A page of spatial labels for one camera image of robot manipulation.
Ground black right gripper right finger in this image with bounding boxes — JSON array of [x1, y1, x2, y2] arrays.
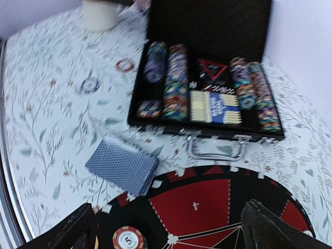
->
[[241, 199, 331, 249]]

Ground round red black poker mat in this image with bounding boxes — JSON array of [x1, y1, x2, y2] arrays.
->
[[97, 165, 314, 248]]

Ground back row poker chips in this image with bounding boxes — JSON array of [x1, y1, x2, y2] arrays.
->
[[229, 57, 281, 132]]

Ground red 5 poker chip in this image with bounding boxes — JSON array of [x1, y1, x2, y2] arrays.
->
[[113, 226, 147, 249]]

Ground purple 500 poker chip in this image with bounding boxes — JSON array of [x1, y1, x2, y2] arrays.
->
[[136, 100, 161, 118]]

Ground floral white table mat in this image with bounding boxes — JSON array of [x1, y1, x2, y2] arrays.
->
[[4, 6, 331, 244]]

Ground row poker chips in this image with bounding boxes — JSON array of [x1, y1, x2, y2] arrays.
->
[[163, 44, 189, 121], [229, 57, 281, 132]]

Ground orange big blind button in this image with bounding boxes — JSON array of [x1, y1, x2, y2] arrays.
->
[[94, 236, 99, 249]]

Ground red white loose chip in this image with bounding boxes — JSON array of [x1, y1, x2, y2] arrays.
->
[[116, 58, 135, 73]]

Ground blue white loose chip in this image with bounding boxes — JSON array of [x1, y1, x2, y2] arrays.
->
[[79, 77, 101, 94]]

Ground front row poker chips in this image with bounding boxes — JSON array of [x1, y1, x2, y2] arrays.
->
[[163, 44, 189, 121]]

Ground blue boxed card deck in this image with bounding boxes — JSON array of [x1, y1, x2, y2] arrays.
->
[[190, 90, 242, 125]]

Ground red dice row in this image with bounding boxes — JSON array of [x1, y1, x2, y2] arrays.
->
[[189, 81, 236, 95]]

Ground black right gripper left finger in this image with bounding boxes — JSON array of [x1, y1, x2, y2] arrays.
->
[[19, 203, 98, 249]]

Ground grey card deck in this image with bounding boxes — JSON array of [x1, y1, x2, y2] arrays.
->
[[86, 136, 159, 196]]

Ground open black poker chip case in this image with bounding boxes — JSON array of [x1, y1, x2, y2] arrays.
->
[[128, 1, 285, 161]]

